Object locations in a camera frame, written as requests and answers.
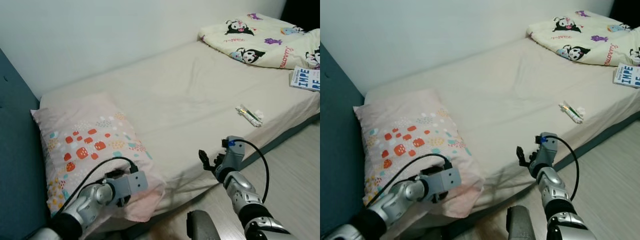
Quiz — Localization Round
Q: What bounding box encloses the pink patterned pillow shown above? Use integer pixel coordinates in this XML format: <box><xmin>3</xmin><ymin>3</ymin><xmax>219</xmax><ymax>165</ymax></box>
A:
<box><xmin>353</xmin><ymin>89</ymin><xmax>485</xmax><ymax>220</ymax></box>
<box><xmin>30</xmin><ymin>91</ymin><xmax>167</xmax><ymax>223</ymax></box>

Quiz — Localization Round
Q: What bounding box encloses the white blue-lettered book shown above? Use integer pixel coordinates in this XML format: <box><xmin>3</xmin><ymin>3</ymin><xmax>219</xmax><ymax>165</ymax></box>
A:
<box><xmin>613</xmin><ymin>62</ymin><xmax>640</xmax><ymax>89</ymax></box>
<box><xmin>289</xmin><ymin>66</ymin><xmax>321</xmax><ymax>92</ymax></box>

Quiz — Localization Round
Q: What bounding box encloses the cartoon print cream quilt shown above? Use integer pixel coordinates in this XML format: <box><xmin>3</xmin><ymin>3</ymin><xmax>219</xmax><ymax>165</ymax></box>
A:
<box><xmin>526</xmin><ymin>10</ymin><xmax>640</xmax><ymax>67</ymax></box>
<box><xmin>197</xmin><ymin>12</ymin><xmax>321</xmax><ymax>71</ymax></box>

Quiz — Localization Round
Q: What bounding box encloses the small white tube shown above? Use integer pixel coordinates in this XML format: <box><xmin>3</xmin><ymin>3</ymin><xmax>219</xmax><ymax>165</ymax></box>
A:
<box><xmin>559</xmin><ymin>101</ymin><xmax>583</xmax><ymax>123</ymax></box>
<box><xmin>236</xmin><ymin>105</ymin><xmax>262</xmax><ymax>126</ymax></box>

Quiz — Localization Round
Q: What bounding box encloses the beige sheeted mattress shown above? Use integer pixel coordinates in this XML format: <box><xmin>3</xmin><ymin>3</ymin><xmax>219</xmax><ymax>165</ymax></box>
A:
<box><xmin>39</xmin><ymin>40</ymin><xmax>321</xmax><ymax>216</ymax></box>
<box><xmin>364</xmin><ymin>36</ymin><xmax>640</xmax><ymax>211</ymax></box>

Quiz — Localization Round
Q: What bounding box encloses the silver right robot leg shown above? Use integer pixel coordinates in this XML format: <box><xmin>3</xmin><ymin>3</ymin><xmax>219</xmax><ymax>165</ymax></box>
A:
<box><xmin>506</xmin><ymin>205</ymin><xmax>538</xmax><ymax>240</ymax></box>
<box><xmin>186</xmin><ymin>210</ymin><xmax>221</xmax><ymax>240</ymax></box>

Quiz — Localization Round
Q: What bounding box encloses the teal fabric headboard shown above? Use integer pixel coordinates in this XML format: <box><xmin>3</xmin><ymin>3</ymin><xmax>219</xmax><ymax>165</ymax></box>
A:
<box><xmin>0</xmin><ymin>47</ymin><xmax>51</xmax><ymax>240</ymax></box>
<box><xmin>320</xmin><ymin>42</ymin><xmax>373</xmax><ymax>240</ymax></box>

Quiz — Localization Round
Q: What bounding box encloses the black cabinet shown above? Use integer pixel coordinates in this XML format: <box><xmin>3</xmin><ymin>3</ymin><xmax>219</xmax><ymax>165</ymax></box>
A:
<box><xmin>609</xmin><ymin>0</ymin><xmax>640</xmax><ymax>28</ymax></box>
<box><xmin>280</xmin><ymin>0</ymin><xmax>321</xmax><ymax>33</ymax></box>

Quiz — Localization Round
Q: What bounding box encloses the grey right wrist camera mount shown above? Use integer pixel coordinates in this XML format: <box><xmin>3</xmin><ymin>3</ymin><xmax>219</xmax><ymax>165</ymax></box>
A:
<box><xmin>218</xmin><ymin>136</ymin><xmax>247</xmax><ymax>173</ymax></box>
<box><xmin>531</xmin><ymin>132</ymin><xmax>560</xmax><ymax>171</ymax></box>

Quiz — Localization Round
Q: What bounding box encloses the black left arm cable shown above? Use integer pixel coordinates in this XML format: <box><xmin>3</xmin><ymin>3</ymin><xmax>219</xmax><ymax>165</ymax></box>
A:
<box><xmin>365</xmin><ymin>152</ymin><xmax>453</xmax><ymax>208</ymax></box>
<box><xmin>50</xmin><ymin>156</ymin><xmax>138</xmax><ymax>221</ymax></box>

